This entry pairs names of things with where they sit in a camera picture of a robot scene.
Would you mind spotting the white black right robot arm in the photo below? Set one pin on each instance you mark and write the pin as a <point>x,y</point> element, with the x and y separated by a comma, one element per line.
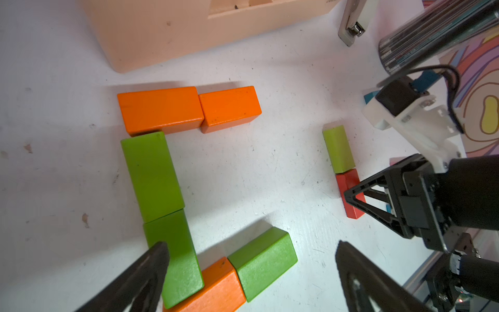
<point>468,194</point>

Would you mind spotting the orange block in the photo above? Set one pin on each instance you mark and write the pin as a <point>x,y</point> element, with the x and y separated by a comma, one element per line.
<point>222,290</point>
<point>229,108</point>
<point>168,110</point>

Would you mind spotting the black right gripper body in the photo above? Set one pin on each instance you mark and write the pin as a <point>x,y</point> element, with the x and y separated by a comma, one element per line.
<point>414,202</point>

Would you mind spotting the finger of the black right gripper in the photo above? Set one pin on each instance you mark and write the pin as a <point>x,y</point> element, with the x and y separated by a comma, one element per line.
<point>388,220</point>
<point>377,186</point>

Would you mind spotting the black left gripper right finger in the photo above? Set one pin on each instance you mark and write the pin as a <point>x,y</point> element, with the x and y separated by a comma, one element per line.
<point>364,283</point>

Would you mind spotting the teal block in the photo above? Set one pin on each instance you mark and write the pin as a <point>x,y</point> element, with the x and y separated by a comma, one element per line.
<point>422,84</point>

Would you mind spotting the beige plastic file organizer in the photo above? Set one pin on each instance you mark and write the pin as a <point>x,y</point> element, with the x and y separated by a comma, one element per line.
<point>137,34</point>

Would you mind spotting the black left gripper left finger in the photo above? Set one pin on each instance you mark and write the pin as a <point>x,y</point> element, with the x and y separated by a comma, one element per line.
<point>139,287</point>

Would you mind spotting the pink block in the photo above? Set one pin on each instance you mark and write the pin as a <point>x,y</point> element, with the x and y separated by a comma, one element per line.
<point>395,160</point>

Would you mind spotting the light green block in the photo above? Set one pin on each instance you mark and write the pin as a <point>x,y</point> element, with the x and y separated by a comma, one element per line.
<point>339,150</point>

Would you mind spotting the grey stapler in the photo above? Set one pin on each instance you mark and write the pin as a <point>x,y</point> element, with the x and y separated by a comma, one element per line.
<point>356,18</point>

